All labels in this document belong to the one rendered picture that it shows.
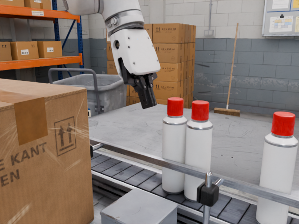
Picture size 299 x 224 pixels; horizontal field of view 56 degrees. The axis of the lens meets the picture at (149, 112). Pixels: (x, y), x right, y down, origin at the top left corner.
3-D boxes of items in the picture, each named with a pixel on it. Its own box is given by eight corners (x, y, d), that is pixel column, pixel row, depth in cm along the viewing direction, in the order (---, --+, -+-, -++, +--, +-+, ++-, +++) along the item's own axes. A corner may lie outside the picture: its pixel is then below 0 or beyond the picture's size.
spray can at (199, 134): (212, 194, 60) (218, 101, 55) (201, 206, 56) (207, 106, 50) (191, 187, 63) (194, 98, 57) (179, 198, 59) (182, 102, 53)
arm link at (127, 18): (122, 8, 55) (126, 22, 55) (148, 11, 62) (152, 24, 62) (95, 25, 60) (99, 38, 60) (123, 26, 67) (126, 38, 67)
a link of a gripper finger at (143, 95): (137, 78, 58) (146, 108, 59) (146, 76, 61) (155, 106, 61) (126, 82, 60) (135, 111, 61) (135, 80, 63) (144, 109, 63)
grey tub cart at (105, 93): (85, 137, 351) (80, 60, 327) (133, 140, 340) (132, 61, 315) (46, 168, 267) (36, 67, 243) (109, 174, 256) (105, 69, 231)
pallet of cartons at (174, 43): (195, 114, 454) (200, 25, 418) (180, 129, 381) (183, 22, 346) (131, 107, 502) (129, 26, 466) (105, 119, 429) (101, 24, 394)
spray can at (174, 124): (189, 187, 63) (192, 98, 58) (177, 197, 59) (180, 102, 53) (169, 180, 66) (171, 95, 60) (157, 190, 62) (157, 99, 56)
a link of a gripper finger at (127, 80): (118, 74, 56) (136, 89, 59) (126, 46, 59) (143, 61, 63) (114, 76, 56) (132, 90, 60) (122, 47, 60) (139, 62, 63)
